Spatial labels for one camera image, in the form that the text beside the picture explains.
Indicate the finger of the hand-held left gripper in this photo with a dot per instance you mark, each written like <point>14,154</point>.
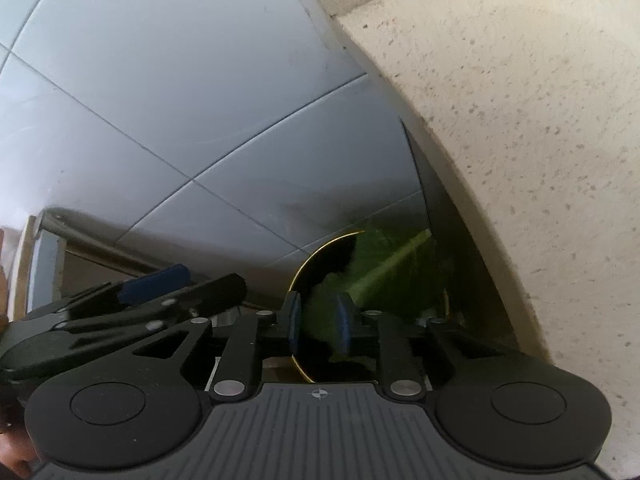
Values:
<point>215,292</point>
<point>150,282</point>

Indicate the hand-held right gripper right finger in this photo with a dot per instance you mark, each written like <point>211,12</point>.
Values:
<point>345,320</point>

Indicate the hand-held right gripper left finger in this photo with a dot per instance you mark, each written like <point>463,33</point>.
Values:
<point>295,320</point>

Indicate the black trash bin gold rim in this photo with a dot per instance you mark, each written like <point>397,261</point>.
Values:
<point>325,265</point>

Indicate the light green cabbage leaf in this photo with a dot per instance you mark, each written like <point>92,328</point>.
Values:
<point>380,270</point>

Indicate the person's left forearm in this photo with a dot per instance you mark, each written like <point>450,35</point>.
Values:
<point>15,455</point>

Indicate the dark brown cabinet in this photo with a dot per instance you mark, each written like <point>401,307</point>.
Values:
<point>450,260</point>

